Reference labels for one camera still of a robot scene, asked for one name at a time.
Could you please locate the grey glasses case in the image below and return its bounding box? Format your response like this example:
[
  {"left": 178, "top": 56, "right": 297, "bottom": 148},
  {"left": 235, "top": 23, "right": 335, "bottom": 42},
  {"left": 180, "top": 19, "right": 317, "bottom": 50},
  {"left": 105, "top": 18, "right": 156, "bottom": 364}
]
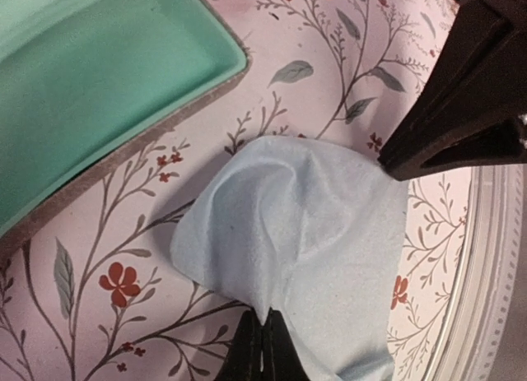
[{"left": 1, "top": 0, "right": 250, "bottom": 257}]

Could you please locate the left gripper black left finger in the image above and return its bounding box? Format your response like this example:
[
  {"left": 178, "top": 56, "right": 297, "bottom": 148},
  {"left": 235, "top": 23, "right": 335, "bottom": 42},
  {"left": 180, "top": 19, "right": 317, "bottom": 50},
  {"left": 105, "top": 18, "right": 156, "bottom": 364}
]
[{"left": 217, "top": 309, "right": 263, "bottom": 381}]

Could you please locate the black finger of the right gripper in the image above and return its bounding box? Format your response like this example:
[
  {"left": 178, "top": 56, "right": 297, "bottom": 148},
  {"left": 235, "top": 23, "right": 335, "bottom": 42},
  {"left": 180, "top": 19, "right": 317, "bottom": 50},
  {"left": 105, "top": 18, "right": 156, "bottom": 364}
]
[{"left": 378, "top": 0, "right": 526, "bottom": 181}]

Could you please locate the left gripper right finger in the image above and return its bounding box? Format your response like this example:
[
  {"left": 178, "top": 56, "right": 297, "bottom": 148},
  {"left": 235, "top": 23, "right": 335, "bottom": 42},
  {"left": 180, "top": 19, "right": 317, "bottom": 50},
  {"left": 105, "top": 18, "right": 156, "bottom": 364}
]
[{"left": 263, "top": 309, "right": 310, "bottom": 381}]

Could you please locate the front aluminium rail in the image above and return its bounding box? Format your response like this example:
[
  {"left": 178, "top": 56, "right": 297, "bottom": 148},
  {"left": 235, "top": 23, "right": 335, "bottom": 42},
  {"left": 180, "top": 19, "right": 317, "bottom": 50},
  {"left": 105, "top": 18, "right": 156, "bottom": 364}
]
[{"left": 423, "top": 165, "right": 525, "bottom": 380}]

